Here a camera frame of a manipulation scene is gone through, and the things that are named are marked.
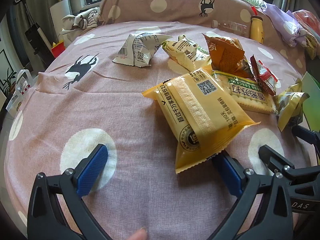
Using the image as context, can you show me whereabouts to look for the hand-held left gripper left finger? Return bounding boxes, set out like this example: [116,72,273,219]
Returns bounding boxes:
[27,144,113,240]

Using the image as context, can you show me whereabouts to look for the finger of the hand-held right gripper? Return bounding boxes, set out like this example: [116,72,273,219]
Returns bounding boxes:
[258,144,320,193]
[291,124,320,155]

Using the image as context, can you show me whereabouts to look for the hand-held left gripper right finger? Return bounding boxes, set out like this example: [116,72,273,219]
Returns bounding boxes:
[211,151,294,240]

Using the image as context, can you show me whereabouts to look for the small yellow-green snack packet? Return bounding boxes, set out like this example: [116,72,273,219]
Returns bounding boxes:
[274,78,310,132]

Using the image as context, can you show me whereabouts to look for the green cardboard box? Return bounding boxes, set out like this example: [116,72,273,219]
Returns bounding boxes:
[299,71,320,133]

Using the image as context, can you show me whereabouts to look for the soda cracker packet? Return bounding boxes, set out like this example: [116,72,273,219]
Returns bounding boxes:
[211,70,277,114]

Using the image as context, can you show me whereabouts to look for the red snack packet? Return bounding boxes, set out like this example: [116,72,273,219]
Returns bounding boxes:
[249,54,279,96]

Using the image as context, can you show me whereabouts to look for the large yellow snack packet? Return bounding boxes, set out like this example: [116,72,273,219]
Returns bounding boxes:
[141,67,262,175]

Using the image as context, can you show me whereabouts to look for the orange snack packet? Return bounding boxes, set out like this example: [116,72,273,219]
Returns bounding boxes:
[202,33,253,77]

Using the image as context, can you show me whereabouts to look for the pale yellow green-print snack packet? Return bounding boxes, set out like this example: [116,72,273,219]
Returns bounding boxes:
[161,35,213,72]

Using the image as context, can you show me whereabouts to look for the white snack packet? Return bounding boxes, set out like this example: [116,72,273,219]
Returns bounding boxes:
[112,32,173,68]

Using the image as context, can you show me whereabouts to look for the person's left hand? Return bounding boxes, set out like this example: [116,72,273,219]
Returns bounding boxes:
[124,227,148,240]

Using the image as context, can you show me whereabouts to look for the pink polka dot bed sheet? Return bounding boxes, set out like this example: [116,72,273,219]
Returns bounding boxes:
[4,20,315,240]

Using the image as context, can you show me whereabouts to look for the white shopping bag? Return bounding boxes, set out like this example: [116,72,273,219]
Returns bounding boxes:
[5,69,38,118]

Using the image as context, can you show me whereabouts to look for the pink orange plastic bag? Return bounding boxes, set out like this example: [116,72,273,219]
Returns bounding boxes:
[291,9,320,60]

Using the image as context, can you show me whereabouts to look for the purple plastic bag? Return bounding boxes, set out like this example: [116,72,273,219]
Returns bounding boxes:
[261,3,309,48]

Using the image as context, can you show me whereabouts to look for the yellow bottle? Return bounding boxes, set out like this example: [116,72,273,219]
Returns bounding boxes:
[249,5,265,44]

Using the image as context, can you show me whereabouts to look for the green potted plant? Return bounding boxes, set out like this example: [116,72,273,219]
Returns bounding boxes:
[0,67,18,95]

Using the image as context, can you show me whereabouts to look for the red yellow small box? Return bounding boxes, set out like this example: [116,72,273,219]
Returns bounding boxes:
[51,41,66,58]

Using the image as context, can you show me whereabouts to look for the clear plastic bottle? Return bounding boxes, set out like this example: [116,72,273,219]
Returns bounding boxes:
[212,19,252,37]

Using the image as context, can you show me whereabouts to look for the black vacuum cleaner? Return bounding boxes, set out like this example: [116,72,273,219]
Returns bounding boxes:
[14,0,54,60]

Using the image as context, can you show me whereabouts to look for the striped white cloth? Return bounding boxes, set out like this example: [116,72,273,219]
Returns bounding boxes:
[61,7,102,34]

